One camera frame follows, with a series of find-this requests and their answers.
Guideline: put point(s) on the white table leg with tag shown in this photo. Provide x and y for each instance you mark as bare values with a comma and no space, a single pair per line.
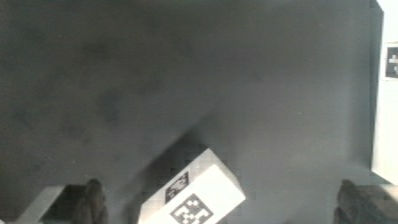
199,196

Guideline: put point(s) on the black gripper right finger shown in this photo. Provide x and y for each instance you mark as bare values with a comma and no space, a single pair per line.
366,204

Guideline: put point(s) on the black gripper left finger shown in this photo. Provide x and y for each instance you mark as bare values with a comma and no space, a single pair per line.
67,204

